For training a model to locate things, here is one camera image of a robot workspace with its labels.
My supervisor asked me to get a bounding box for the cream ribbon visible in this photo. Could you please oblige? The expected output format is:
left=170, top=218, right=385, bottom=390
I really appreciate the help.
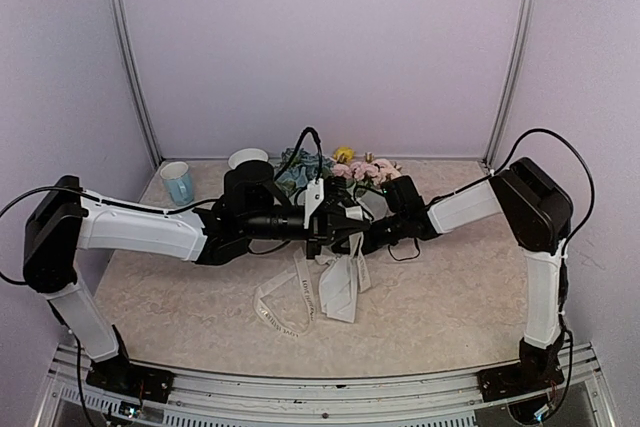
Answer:
left=252, top=204, right=374, bottom=339

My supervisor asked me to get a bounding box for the blue hydrangea fake flower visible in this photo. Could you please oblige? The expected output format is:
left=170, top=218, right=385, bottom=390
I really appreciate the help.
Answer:
left=276, top=147, right=319, bottom=197

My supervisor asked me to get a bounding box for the yellow fake flower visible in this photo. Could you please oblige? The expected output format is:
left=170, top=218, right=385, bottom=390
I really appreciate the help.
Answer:
left=333, top=146, right=355, bottom=164

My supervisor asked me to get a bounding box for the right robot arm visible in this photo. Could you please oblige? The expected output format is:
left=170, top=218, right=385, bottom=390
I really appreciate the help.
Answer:
left=331, top=157, right=578, bottom=426

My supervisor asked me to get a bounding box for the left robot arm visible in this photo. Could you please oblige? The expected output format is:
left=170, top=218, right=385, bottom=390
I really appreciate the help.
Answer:
left=16, top=150, right=370, bottom=403

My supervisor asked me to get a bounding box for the white bowl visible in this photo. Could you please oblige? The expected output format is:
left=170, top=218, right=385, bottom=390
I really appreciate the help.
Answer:
left=228, top=148, right=269, bottom=169

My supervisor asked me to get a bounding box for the light blue mug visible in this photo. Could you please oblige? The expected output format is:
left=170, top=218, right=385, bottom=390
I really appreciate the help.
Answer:
left=159, top=161, right=194, bottom=207

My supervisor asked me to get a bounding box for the aluminium front rail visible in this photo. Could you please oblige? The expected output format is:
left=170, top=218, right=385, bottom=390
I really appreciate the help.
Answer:
left=34, top=341, right=616, bottom=427

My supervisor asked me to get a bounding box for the right aluminium frame post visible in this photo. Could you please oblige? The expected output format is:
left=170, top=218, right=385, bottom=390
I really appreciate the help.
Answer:
left=483, top=0, right=535, bottom=169

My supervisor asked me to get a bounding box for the aluminium frame post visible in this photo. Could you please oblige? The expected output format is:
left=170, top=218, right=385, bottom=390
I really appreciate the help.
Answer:
left=109, top=0, right=164, bottom=169
left=483, top=0, right=535, bottom=169

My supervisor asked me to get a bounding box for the left aluminium frame post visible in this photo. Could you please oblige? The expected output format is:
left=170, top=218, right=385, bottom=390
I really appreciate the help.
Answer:
left=109, top=0, right=164, bottom=169

